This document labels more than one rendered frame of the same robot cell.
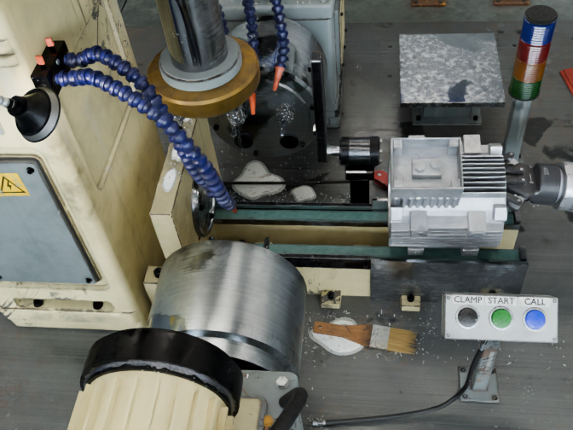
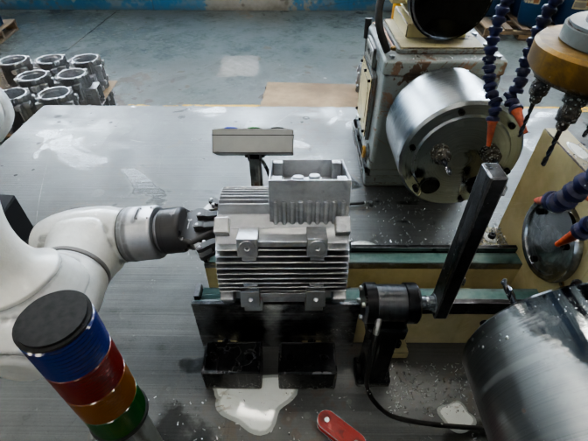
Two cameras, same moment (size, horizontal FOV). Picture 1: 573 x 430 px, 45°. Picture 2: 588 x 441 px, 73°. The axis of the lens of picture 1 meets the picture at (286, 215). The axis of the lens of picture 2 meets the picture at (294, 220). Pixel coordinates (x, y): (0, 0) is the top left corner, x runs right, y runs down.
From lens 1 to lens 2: 144 cm
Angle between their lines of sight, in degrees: 88
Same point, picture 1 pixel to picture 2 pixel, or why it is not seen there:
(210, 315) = (454, 72)
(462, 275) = not seen: hidden behind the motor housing
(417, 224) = not seen: hidden behind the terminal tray
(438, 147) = (292, 196)
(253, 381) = (409, 57)
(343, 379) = (357, 227)
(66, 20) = not seen: outside the picture
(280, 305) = (410, 102)
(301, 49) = (577, 377)
